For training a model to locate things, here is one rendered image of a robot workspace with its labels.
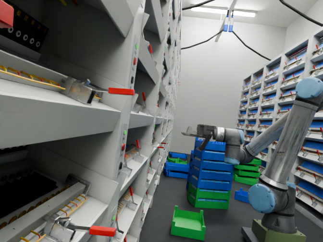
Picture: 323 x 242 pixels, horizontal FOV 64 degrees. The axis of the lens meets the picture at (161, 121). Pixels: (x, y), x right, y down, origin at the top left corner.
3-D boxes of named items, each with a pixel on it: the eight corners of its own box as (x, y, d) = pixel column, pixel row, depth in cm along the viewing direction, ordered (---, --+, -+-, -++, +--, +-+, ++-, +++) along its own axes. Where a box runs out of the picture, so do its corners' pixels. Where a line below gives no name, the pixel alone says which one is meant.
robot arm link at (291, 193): (298, 212, 151) (301, 182, 152) (286, 215, 139) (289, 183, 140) (273, 205, 162) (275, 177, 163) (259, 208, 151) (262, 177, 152)
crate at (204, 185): (220, 184, 236) (221, 175, 236) (230, 190, 216) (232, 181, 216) (189, 181, 229) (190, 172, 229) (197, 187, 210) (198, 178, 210)
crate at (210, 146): (225, 149, 236) (226, 140, 236) (236, 152, 216) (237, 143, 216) (194, 145, 229) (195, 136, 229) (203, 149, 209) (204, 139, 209)
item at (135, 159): (144, 165, 124) (156, 139, 124) (112, 208, 64) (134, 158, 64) (106, 148, 126) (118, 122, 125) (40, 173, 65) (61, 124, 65)
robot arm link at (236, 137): (244, 145, 155) (245, 128, 156) (223, 143, 156) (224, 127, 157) (240, 145, 165) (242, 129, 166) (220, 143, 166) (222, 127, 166)
